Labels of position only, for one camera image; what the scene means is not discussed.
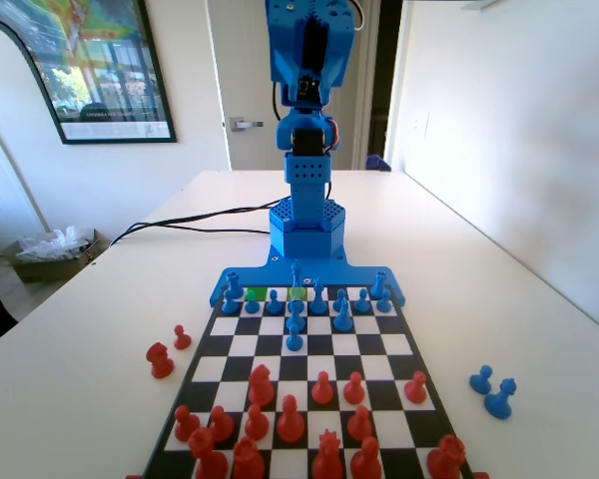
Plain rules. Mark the blue chess king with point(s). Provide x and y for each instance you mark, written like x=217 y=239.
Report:
x=295 y=272

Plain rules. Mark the blue chess rook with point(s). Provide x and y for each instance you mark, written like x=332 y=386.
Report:
x=378 y=285
x=233 y=287

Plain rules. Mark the blue chess pawn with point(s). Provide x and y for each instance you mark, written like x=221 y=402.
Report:
x=362 y=304
x=480 y=381
x=293 y=343
x=339 y=298
x=228 y=305
x=383 y=304
x=273 y=305
x=251 y=305

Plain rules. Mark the red chess pawn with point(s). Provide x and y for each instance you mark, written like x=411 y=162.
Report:
x=322 y=391
x=185 y=426
x=221 y=428
x=416 y=390
x=353 y=391
x=256 y=426
x=360 y=426
x=181 y=340

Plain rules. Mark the red chess bishop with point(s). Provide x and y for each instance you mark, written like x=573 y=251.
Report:
x=290 y=424
x=366 y=461

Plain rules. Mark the red chess queen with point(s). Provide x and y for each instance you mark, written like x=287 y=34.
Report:
x=328 y=459

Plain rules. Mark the white door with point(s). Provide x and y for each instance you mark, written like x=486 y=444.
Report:
x=244 y=75

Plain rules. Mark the small blue object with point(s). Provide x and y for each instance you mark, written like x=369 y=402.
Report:
x=377 y=163

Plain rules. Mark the dark framed poster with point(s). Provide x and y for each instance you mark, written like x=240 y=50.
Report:
x=105 y=75

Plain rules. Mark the black white chessboard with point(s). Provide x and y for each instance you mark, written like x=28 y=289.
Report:
x=369 y=324

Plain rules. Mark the white plastic wrap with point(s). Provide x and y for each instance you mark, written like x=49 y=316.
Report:
x=55 y=244

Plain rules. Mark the cardboard box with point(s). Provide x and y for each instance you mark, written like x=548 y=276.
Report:
x=45 y=272

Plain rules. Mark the small black gripper camera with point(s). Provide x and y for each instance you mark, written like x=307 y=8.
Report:
x=304 y=90

